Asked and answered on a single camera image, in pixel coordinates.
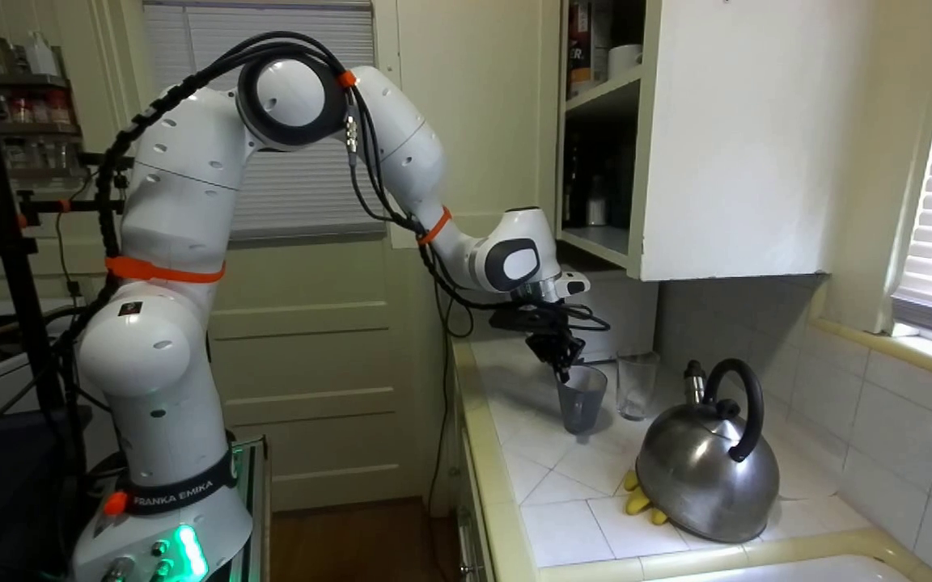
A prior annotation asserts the yellow item under kettle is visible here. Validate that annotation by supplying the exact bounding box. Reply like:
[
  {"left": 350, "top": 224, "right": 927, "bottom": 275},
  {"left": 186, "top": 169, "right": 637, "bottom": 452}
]
[{"left": 621, "top": 464, "right": 675, "bottom": 526}]

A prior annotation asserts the steel kettle with black handle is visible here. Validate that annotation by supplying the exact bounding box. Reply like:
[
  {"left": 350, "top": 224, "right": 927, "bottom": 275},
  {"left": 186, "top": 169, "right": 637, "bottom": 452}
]
[{"left": 630, "top": 356, "right": 785, "bottom": 545}]

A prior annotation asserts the grey roller window blind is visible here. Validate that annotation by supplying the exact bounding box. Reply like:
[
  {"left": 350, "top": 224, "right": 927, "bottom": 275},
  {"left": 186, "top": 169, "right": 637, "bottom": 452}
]
[{"left": 147, "top": 0, "right": 394, "bottom": 246}]

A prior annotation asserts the dark red bottle in cabinet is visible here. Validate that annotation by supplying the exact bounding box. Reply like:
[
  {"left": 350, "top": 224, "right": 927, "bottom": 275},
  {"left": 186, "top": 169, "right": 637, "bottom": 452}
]
[{"left": 567, "top": 0, "right": 598, "bottom": 97}]

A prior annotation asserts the white cup in cabinet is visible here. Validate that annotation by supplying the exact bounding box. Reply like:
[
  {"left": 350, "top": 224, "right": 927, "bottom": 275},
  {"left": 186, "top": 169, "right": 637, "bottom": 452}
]
[{"left": 604, "top": 42, "right": 643, "bottom": 79}]

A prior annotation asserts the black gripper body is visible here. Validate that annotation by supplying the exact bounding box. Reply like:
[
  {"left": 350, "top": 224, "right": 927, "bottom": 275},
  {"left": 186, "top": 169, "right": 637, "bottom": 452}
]
[{"left": 493, "top": 300, "right": 589, "bottom": 365}]

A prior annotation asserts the cream cabinet door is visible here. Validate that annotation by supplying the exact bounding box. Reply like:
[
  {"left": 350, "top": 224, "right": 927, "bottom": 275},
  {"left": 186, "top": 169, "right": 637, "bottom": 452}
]
[{"left": 373, "top": 0, "right": 562, "bottom": 251}]

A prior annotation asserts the white microwave oven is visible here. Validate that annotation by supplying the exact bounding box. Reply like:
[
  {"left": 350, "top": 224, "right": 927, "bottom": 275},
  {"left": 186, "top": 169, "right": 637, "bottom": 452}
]
[{"left": 502, "top": 244, "right": 664, "bottom": 370}]

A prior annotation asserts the cream panelled door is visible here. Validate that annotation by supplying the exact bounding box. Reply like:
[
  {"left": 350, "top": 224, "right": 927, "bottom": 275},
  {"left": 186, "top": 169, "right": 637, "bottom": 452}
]
[{"left": 177, "top": 237, "right": 451, "bottom": 510}]

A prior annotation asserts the black hanging power cord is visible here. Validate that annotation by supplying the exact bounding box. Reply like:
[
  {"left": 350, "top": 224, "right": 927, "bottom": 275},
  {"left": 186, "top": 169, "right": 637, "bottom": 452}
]
[{"left": 425, "top": 288, "right": 465, "bottom": 515}]

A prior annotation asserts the cream wall cabinet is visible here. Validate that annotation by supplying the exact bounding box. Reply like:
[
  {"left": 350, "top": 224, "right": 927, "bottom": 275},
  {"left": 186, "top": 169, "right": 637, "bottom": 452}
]
[{"left": 557, "top": 0, "right": 835, "bottom": 284}]

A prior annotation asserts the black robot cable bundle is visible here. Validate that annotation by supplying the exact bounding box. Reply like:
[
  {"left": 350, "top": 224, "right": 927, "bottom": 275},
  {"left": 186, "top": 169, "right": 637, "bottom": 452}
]
[{"left": 91, "top": 28, "right": 614, "bottom": 338}]

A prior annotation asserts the dark blue cart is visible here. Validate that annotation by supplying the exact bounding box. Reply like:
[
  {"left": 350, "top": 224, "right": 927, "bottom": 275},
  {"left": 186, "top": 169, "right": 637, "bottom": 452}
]
[{"left": 0, "top": 405, "right": 99, "bottom": 582}]

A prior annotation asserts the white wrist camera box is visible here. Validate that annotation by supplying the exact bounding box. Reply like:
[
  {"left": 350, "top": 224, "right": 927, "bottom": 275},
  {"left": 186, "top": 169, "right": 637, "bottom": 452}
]
[{"left": 548, "top": 268, "right": 597, "bottom": 307}]

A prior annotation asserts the grey robot base with lights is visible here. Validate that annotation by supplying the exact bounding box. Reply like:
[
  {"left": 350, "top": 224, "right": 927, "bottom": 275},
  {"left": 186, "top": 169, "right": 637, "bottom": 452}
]
[{"left": 61, "top": 432, "right": 266, "bottom": 582}]

